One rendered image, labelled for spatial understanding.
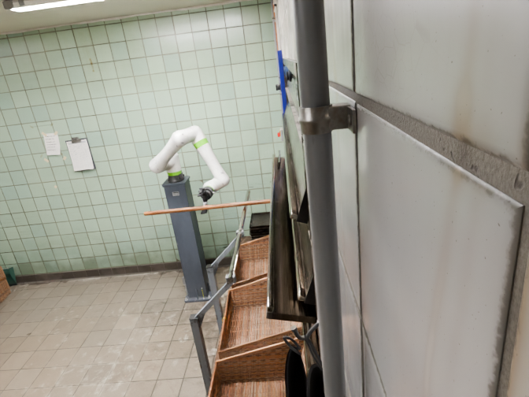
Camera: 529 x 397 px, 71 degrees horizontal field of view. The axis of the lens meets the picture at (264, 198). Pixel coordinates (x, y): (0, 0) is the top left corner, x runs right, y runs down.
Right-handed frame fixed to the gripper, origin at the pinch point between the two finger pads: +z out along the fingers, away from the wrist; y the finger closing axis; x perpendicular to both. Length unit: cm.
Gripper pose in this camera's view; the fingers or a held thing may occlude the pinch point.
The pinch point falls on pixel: (201, 204)
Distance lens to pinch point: 269.6
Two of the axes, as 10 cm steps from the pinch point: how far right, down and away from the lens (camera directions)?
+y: 1.1, 9.3, 3.6
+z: -0.4, 3.6, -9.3
